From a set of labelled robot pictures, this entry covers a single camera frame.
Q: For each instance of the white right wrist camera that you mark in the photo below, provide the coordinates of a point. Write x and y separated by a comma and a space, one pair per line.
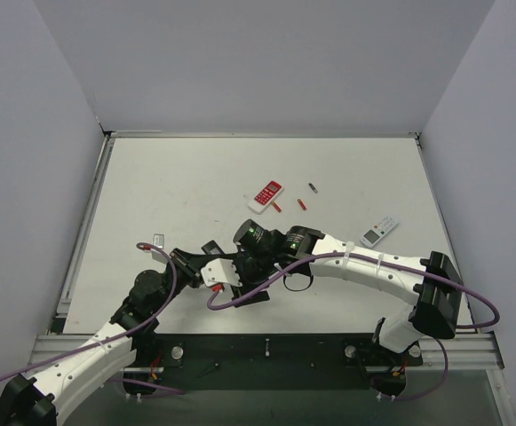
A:
220, 271

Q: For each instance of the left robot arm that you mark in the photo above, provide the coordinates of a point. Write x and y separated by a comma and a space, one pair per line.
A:
48, 392

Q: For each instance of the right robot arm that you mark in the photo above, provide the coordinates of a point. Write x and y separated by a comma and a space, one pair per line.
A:
429, 286

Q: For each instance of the white remote control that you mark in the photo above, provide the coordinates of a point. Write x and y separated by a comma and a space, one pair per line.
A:
378, 231

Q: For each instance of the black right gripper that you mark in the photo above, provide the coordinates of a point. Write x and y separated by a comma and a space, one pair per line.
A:
249, 275

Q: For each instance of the lone grey battery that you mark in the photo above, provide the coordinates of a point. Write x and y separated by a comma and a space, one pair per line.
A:
313, 187

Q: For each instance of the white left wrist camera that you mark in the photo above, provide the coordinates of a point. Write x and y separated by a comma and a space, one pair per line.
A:
158, 240

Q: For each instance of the black remote control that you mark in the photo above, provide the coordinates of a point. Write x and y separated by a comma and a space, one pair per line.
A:
212, 250

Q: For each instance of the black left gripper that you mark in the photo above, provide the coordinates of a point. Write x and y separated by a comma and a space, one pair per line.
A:
179, 262

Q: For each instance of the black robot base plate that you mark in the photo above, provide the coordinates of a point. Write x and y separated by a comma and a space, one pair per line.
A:
268, 362

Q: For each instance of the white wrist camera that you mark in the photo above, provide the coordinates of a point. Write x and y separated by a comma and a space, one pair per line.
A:
158, 240
220, 271

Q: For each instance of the red and white remote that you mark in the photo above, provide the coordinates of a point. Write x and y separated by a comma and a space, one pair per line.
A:
265, 197

